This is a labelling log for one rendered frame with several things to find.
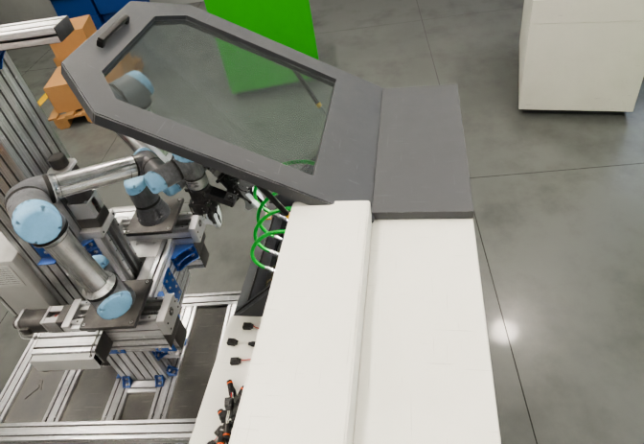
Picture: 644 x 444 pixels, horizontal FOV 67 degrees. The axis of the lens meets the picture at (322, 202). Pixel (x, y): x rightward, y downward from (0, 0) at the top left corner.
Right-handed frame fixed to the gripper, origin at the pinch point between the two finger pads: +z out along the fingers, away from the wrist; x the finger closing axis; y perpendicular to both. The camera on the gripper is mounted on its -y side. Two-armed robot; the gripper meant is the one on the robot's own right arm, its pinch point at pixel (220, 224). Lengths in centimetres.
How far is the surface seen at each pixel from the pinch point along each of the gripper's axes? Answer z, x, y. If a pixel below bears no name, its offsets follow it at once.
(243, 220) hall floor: 123, -130, 59
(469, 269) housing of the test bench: -24, 41, -86
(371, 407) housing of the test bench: -24, 78, -64
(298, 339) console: -32, 68, -49
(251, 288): 28.2, 7.8, -7.0
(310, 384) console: -32, 78, -53
